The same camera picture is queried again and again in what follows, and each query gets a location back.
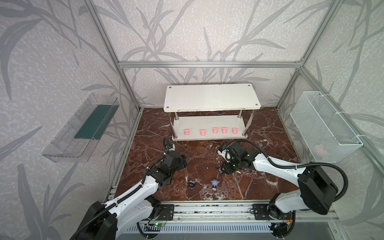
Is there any purple figure toy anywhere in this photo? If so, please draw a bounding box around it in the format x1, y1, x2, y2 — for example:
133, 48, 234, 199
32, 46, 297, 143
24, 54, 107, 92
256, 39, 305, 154
211, 179, 220, 191

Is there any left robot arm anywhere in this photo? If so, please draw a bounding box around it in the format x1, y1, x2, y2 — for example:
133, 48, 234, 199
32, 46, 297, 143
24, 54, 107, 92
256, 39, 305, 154
70, 150, 187, 240

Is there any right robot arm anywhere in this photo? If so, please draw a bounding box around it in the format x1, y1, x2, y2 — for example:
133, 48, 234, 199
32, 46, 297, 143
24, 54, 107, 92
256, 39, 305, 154
218, 140, 348, 219

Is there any white two-tier shelf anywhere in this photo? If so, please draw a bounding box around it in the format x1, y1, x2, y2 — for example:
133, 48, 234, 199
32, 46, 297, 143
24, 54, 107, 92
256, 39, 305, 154
164, 84, 261, 141

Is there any dark round toy left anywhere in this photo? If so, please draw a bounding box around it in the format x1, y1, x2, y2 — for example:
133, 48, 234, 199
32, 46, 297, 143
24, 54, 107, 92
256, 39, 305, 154
188, 181, 196, 189

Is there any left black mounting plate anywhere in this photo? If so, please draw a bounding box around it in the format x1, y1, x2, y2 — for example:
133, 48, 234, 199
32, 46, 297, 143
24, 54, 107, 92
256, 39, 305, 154
149, 204, 175, 221

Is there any black mounting plate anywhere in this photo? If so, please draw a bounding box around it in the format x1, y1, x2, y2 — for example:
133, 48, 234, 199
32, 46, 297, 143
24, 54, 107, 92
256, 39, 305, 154
149, 204, 175, 221
252, 204, 281, 221

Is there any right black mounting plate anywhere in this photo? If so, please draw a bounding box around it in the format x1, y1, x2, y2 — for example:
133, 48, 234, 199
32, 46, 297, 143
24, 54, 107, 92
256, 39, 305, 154
252, 204, 281, 221

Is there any pink toy in basket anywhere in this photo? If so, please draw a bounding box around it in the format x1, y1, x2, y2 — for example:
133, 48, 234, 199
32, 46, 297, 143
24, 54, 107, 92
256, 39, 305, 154
314, 144, 328, 158

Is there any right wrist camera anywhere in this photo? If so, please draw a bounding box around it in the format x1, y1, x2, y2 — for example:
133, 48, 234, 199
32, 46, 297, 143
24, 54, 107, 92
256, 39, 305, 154
218, 146, 232, 162

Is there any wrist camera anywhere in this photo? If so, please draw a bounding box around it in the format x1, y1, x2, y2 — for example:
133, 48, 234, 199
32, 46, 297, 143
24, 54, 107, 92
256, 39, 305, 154
218, 146, 232, 162
163, 137, 175, 154

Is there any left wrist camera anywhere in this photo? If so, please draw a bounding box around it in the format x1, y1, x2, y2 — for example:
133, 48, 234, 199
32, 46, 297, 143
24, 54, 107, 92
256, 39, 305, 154
163, 137, 175, 154

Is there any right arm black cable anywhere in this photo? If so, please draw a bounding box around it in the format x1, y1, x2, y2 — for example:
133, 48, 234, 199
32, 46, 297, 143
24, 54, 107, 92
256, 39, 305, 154
224, 139, 349, 202

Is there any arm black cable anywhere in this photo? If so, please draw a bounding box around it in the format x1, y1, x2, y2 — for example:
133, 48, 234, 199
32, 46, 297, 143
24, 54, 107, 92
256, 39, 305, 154
70, 155, 166, 240
224, 139, 349, 202

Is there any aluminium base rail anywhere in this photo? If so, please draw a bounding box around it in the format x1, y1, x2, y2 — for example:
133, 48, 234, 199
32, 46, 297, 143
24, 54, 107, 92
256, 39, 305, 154
86, 200, 340, 224

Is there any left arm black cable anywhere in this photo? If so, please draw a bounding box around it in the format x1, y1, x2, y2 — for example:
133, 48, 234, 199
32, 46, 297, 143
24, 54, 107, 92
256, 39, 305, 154
70, 155, 166, 240

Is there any white wire mesh basket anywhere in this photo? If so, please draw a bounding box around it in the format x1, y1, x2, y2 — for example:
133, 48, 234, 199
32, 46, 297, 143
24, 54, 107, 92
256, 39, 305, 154
290, 91, 364, 163

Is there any clear plastic wall bin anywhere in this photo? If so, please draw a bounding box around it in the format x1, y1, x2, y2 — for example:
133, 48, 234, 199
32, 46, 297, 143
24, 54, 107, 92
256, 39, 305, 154
42, 94, 120, 163

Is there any aluminium frame crossbar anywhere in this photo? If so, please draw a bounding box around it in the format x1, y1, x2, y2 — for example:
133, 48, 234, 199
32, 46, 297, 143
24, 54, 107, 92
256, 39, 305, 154
118, 61, 302, 69

